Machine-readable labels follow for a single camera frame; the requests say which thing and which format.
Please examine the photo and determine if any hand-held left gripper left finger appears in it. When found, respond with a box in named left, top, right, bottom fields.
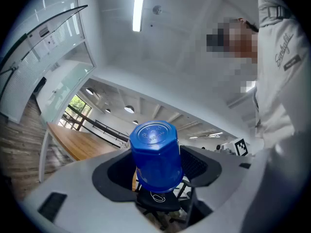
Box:
left=22, top=148, right=171, bottom=233

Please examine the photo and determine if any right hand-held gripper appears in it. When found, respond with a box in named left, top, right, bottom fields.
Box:
left=232, top=137, right=251, bottom=157

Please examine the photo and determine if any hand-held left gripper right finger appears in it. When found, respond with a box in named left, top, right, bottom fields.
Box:
left=179, top=144, right=267, bottom=233

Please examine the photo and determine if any blue plastic cup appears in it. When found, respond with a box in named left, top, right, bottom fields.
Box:
left=129, top=120, right=184, bottom=194

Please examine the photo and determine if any short ceiling strip light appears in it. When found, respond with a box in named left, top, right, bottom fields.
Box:
left=189, top=131, right=224, bottom=140

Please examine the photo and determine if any wooden table with white legs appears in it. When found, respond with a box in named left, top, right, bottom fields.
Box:
left=38, top=122, right=130, bottom=183

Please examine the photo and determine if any person's light grey hoodie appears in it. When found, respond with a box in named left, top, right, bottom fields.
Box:
left=242, top=0, right=311, bottom=233

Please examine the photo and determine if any black office chair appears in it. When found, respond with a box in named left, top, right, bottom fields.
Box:
left=134, top=178, right=195, bottom=230

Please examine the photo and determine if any black metal railing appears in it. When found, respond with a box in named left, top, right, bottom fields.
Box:
left=62, top=105, right=130, bottom=144

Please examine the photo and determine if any person's head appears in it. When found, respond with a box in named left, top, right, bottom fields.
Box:
left=206, top=17, right=259, bottom=65

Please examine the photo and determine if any white paper sign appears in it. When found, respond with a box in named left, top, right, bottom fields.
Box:
left=43, top=34, right=59, bottom=50

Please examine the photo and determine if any long ceiling strip light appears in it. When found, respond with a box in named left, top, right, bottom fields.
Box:
left=132, top=0, right=148, bottom=33

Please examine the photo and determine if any white cable loop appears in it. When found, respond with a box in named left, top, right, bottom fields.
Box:
left=150, top=191, right=166, bottom=203

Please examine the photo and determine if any window with black frame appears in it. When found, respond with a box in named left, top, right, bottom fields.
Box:
left=57, top=94, right=93, bottom=131

